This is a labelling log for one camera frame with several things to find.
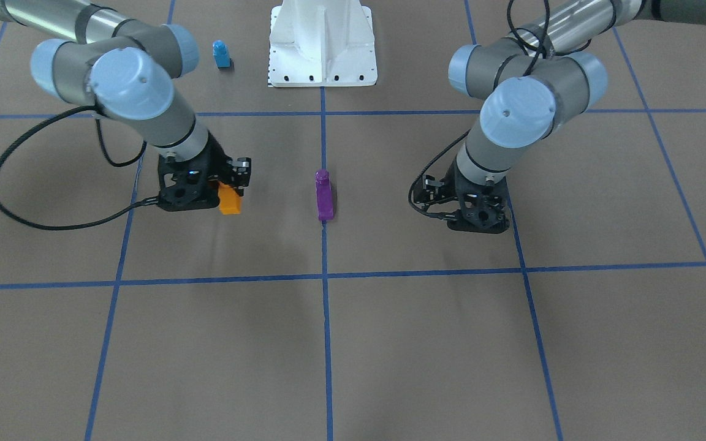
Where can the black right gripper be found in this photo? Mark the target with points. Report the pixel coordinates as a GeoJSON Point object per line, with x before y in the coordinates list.
{"type": "Point", "coordinates": [219, 160]}

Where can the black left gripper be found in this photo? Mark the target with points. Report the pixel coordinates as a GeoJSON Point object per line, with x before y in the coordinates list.
{"type": "Point", "coordinates": [449, 183]}

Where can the orange trapezoid block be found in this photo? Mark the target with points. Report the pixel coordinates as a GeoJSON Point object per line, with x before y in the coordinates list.
{"type": "Point", "coordinates": [229, 200]}

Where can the purple trapezoid block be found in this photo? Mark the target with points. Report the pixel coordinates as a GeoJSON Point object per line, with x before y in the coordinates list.
{"type": "Point", "coordinates": [324, 196]}

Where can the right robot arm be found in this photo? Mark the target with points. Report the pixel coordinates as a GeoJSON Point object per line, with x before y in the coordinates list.
{"type": "Point", "coordinates": [123, 69]}

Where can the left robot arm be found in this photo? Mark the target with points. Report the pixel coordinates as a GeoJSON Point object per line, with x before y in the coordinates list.
{"type": "Point", "coordinates": [531, 82]}

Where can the blue block near base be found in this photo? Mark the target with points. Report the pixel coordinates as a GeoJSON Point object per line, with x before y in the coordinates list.
{"type": "Point", "coordinates": [221, 54]}

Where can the brown paper mat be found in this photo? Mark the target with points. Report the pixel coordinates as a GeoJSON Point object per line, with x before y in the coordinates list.
{"type": "Point", "coordinates": [585, 321]}

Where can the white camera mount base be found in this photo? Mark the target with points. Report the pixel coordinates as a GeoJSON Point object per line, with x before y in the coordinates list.
{"type": "Point", "coordinates": [321, 44]}

